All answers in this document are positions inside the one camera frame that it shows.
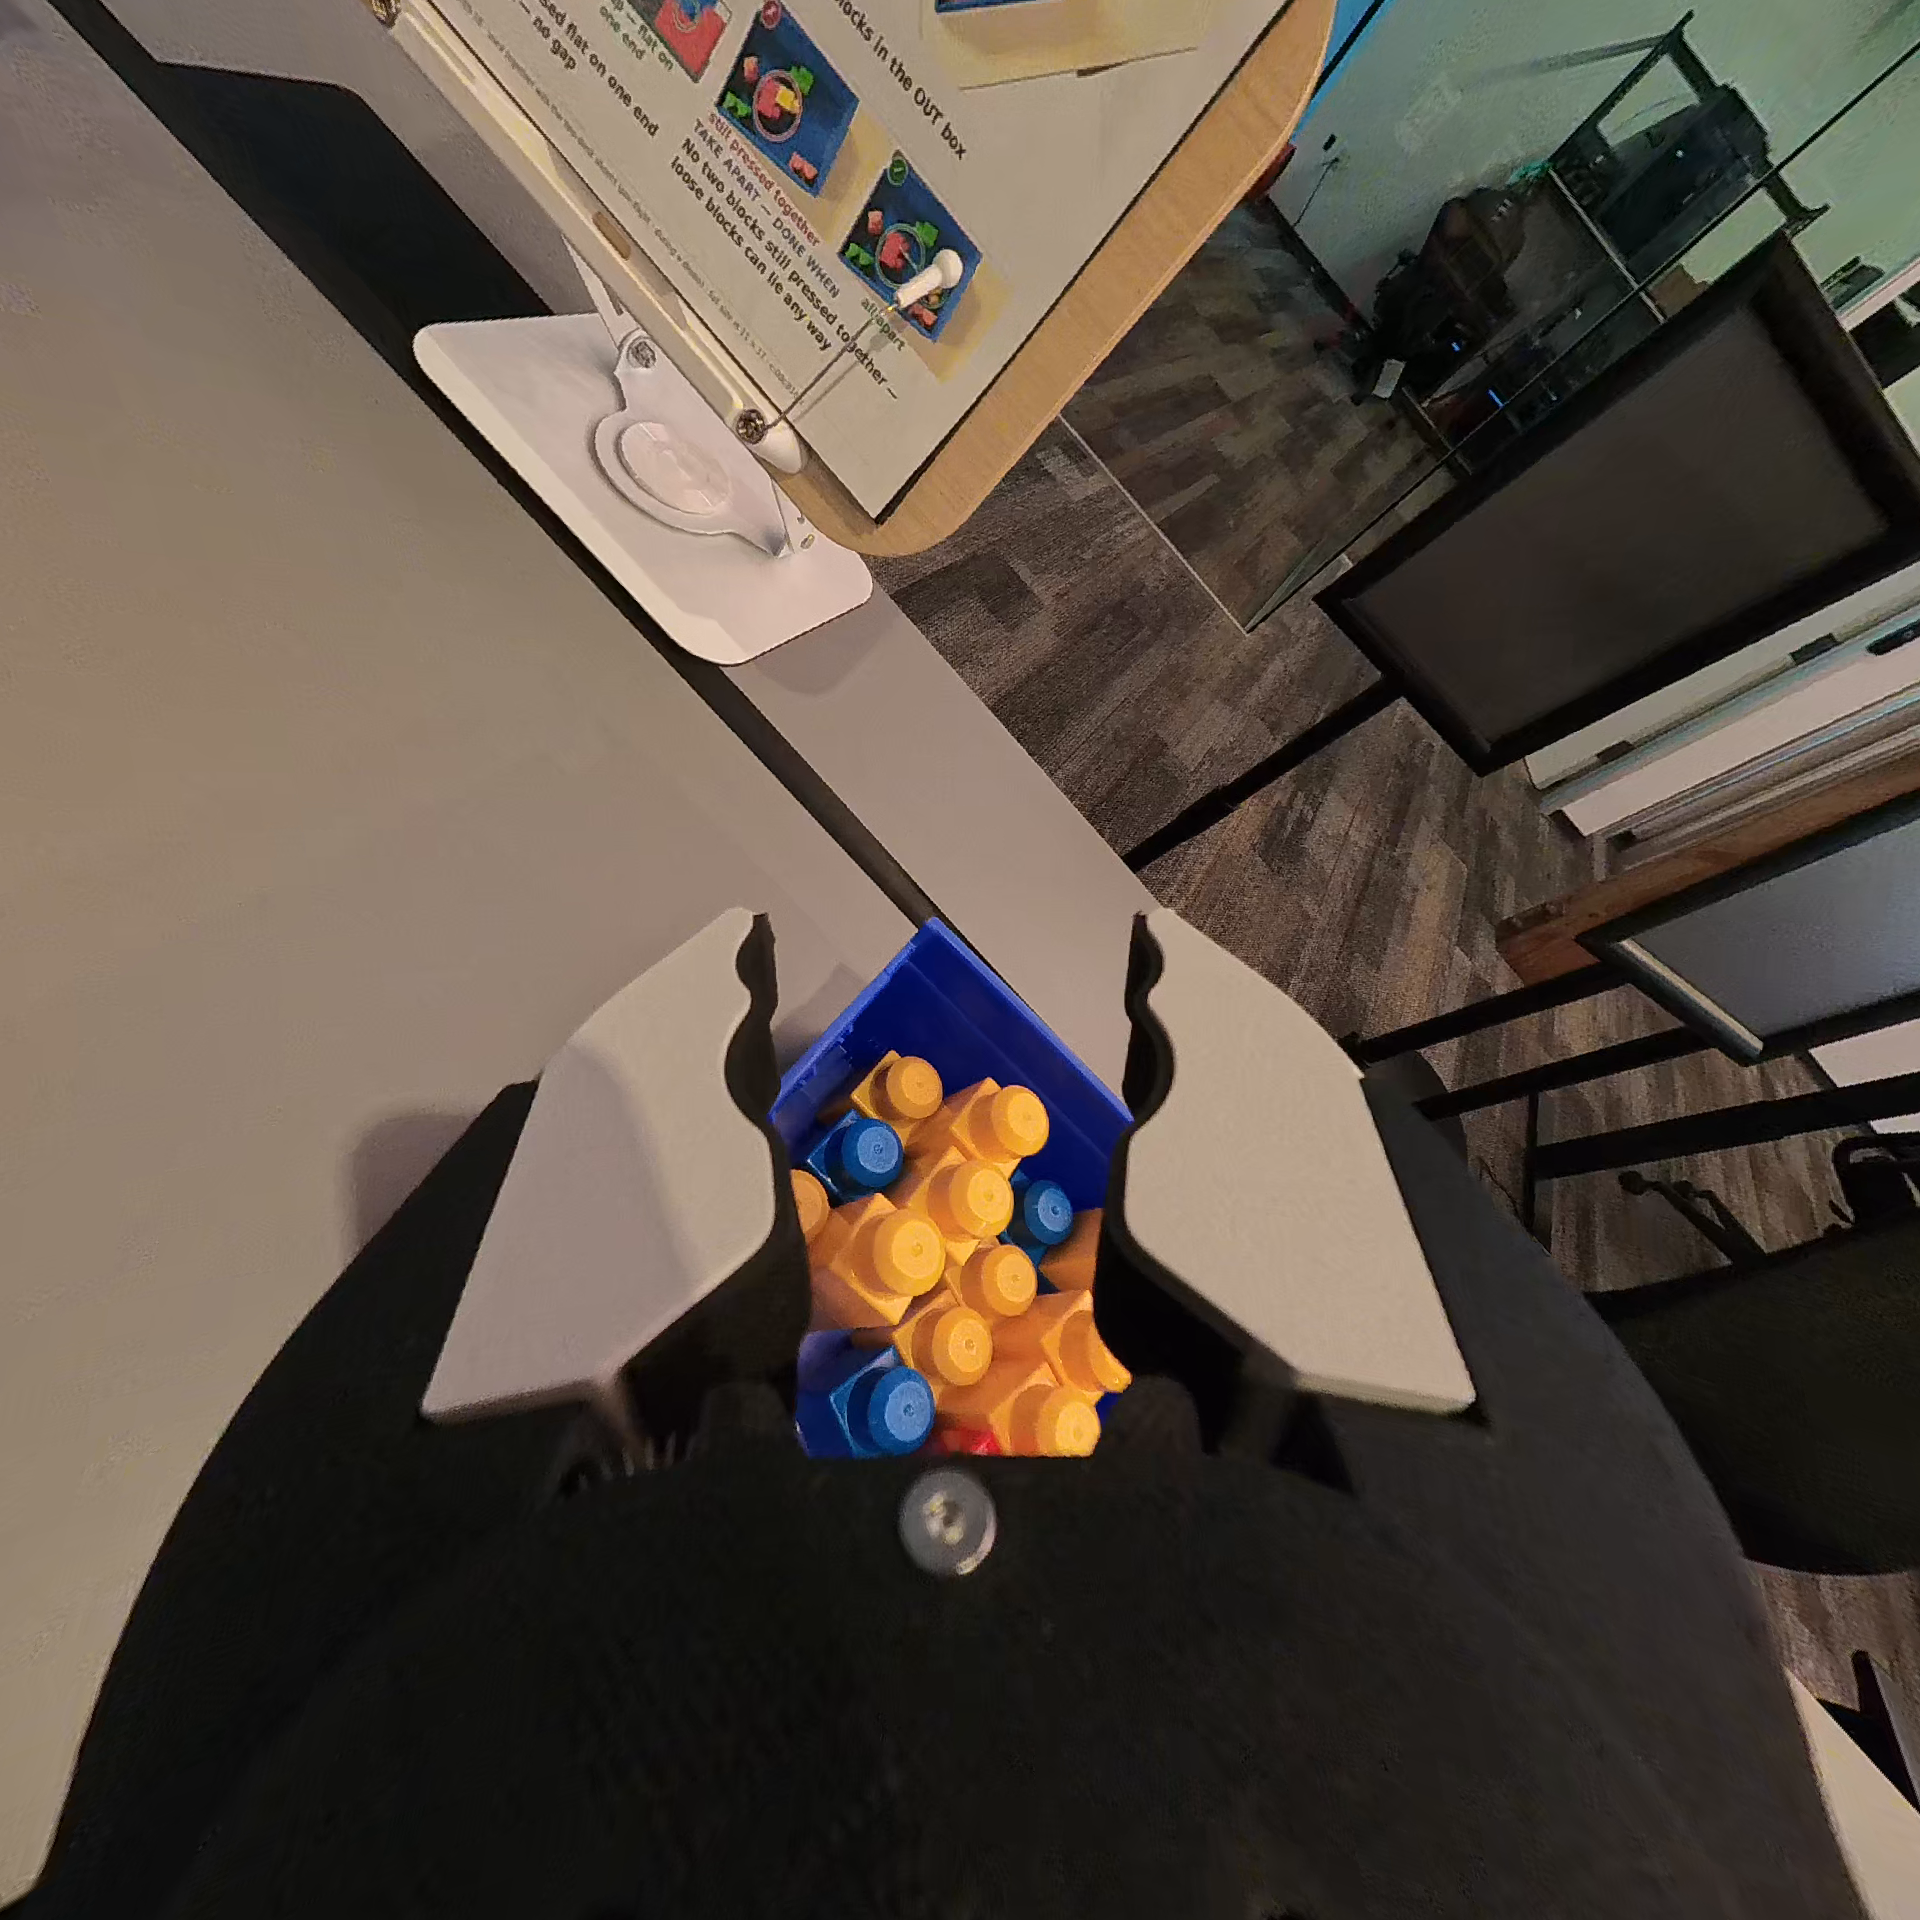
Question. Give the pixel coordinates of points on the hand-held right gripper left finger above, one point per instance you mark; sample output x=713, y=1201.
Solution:
x=618, y=1215

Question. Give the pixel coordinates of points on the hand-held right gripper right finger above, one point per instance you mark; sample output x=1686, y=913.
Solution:
x=1290, y=1215

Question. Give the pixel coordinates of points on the cluster of assembled block steps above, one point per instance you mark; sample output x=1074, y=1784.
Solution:
x=960, y=1229

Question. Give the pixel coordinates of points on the blue plastic bin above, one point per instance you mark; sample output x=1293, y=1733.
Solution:
x=978, y=1005

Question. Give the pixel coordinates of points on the black screen easel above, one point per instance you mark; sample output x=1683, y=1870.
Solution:
x=1530, y=1156

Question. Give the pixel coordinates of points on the black fabric chair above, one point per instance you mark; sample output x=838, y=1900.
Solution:
x=1800, y=1394

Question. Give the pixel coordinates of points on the framed grey screen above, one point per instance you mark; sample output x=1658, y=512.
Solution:
x=1621, y=555
x=1785, y=945

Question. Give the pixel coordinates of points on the black desk mat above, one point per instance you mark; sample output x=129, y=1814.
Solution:
x=345, y=180

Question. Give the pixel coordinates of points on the instruction poster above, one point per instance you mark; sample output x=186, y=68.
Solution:
x=1051, y=150

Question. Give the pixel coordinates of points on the black metal shelf rack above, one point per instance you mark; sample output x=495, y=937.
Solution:
x=1651, y=165

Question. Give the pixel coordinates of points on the metal poster bracket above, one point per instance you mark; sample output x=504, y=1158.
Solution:
x=676, y=460

